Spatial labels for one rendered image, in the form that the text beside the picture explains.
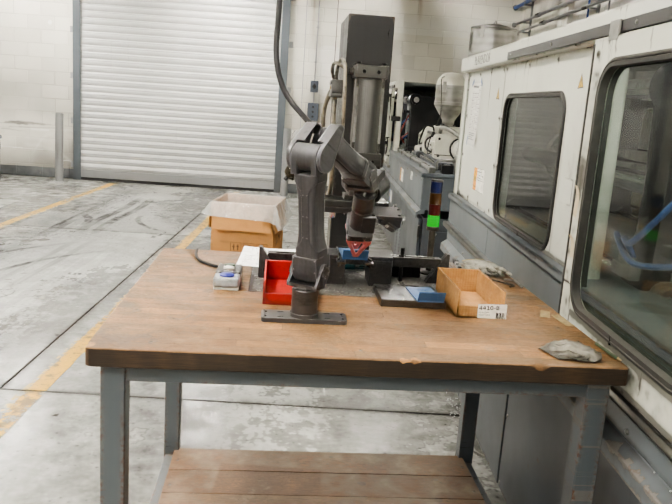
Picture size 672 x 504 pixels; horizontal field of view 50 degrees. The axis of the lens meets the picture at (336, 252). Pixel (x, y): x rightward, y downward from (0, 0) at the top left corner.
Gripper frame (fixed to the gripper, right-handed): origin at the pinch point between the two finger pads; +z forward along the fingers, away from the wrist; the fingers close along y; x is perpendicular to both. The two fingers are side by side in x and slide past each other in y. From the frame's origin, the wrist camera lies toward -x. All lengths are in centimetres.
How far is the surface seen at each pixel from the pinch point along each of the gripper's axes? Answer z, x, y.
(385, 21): -48, -4, 43
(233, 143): 486, 90, 794
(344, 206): -7.7, 3.6, 9.5
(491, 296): -0.3, -35.5, -15.3
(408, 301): -0.2, -12.9, -18.9
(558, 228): 3, -64, 20
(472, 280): 6.5, -34.3, -2.1
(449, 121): 189, -126, 401
